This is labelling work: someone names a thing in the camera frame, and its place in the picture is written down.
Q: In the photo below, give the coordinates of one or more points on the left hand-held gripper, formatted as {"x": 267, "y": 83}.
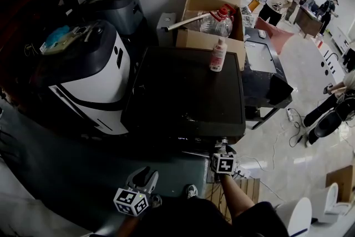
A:
{"x": 130, "y": 201}

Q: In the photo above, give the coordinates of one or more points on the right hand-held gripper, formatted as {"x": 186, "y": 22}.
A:
{"x": 224, "y": 163}

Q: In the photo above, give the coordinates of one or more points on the grey metal machine part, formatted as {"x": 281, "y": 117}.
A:
{"x": 223, "y": 141}

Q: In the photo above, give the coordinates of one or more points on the black cabinet appliance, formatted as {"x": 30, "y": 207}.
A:
{"x": 185, "y": 86}

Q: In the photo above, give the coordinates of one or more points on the person's left forearm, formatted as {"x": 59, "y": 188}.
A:
{"x": 129, "y": 223}

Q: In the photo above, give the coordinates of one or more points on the person's right forearm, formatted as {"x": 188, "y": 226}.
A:
{"x": 235, "y": 194}

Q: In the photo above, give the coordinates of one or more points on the person's left shoe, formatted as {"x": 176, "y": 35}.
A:
{"x": 157, "y": 201}

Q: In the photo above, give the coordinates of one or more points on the person's shoe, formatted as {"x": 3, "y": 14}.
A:
{"x": 157, "y": 201}
{"x": 192, "y": 191}

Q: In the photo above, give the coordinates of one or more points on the wooden slatted platform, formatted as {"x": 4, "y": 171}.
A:
{"x": 249, "y": 188}

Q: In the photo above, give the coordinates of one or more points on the person's right shoe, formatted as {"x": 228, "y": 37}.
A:
{"x": 192, "y": 191}

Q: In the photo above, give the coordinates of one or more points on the dark green carpet platform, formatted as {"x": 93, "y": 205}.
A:
{"x": 83, "y": 169}

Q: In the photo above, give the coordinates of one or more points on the person's black clothing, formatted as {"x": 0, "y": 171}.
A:
{"x": 199, "y": 222}

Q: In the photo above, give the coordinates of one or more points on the black angular panel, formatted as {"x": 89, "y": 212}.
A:
{"x": 278, "y": 90}

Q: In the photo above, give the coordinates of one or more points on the black table with sink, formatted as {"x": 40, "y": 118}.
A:
{"x": 263, "y": 77}

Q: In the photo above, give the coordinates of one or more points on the white and pink bottle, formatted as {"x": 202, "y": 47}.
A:
{"x": 217, "y": 57}

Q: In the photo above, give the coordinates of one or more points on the white rounded toilet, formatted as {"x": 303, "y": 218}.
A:
{"x": 295, "y": 216}

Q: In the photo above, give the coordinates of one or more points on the black round seat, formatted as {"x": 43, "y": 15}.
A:
{"x": 328, "y": 125}

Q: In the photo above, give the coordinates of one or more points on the white and black robot appliance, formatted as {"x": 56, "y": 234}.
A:
{"x": 94, "y": 77}

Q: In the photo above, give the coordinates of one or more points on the white open toilet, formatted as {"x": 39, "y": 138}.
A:
{"x": 331, "y": 202}

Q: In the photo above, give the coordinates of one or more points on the small white remote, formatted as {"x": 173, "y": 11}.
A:
{"x": 261, "y": 34}

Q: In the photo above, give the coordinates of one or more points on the brown cardboard box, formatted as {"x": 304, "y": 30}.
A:
{"x": 344, "y": 180}

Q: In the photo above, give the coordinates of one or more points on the clear jug with red cap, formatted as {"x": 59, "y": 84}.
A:
{"x": 217, "y": 23}

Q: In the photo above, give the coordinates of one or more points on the silver metal tube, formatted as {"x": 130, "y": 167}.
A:
{"x": 188, "y": 22}

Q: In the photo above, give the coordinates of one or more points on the small grey box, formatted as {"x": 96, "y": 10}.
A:
{"x": 166, "y": 27}

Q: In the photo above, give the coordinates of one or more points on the white counter with black marks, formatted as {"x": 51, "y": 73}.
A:
{"x": 330, "y": 61}

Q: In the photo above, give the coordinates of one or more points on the brown wooden desk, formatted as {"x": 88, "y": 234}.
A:
{"x": 308, "y": 20}

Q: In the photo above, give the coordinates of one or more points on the low white cabinet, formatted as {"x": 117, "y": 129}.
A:
{"x": 340, "y": 39}

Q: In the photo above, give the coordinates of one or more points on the blue cloth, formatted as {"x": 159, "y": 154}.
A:
{"x": 58, "y": 35}

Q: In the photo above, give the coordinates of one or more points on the dark grey robot appliance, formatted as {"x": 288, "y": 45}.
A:
{"x": 122, "y": 8}

